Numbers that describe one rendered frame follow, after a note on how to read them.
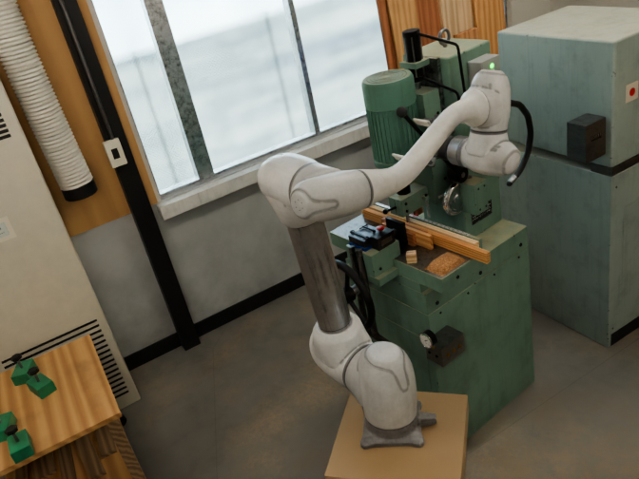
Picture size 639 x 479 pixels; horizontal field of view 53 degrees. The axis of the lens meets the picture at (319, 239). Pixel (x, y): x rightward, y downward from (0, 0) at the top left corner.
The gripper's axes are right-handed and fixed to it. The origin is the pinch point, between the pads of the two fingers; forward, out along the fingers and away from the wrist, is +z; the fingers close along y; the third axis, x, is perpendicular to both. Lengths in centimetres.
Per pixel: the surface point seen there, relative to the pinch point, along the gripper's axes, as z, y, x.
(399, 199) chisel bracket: 12.2, -12.6, -23.5
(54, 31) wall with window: 158, -16, 67
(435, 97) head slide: 7.1, 21.1, -8.0
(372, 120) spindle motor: 14.8, 2.1, 4.4
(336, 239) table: 40, -34, -32
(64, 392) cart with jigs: 94, -143, 4
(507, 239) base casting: -8, -2, -65
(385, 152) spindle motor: 11.5, -4.1, -5.3
